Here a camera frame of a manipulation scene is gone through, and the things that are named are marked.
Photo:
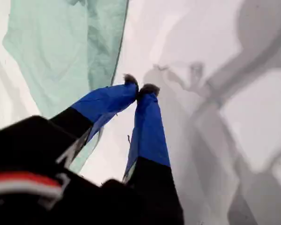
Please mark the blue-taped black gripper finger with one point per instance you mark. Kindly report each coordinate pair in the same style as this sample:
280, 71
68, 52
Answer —
103, 100
150, 131

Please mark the pale green T-shirt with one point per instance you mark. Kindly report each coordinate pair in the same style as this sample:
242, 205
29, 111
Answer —
49, 47

